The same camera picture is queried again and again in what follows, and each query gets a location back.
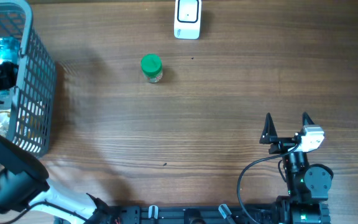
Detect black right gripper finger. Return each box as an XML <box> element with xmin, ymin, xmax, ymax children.
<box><xmin>259</xmin><ymin>113</ymin><xmax>278</xmax><ymax>144</ymax></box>
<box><xmin>302</xmin><ymin>112</ymin><xmax>314</xmax><ymax>126</ymax></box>

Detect white barcode scanner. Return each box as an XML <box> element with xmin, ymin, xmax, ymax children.
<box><xmin>173</xmin><ymin>0</ymin><xmax>202</xmax><ymax>40</ymax></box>

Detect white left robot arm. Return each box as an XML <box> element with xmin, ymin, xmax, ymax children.
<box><xmin>0</xmin><ymin>135</ymin><xmax>113</xmax><ymax>223</ymax></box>

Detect green lid jar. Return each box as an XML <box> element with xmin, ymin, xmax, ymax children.
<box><xmin>140</xmin><ymin>54</ymin><xmax>163</xmax><ymax>83</ymax></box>

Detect snack packet in basket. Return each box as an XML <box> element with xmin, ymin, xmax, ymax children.
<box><xmin>0</xmin><ymin>110</ymin><xmax>11</xmax><ymax>137</ymax></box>

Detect grey plastic mesh basket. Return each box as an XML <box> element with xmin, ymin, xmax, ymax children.
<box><xmin>0</xmin><ymin>0</ymin><xmax>57</xmax><ymax>157</ymax></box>

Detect blue mouthwash bottle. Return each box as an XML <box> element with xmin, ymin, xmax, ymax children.
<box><xmin>0</xmin><ymin>37</ymin><xmax>21</xmax><ymax>99</ymax></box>

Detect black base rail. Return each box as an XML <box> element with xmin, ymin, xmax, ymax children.
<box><xmin>53</xmin><ymin>203</ymin><xmax>332</xmax><ymax>224</ymax></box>

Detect black camera cable right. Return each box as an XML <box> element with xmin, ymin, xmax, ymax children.
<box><xmin>236</xmin><ymin>143</ymin><xmax>301</xmax><ymax>224</ymax></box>

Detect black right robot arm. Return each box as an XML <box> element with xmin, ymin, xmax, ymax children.
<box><xmin>259</xmin><ymin>112</ymin><xmax>334</xmax><ymax>224</ymax></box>

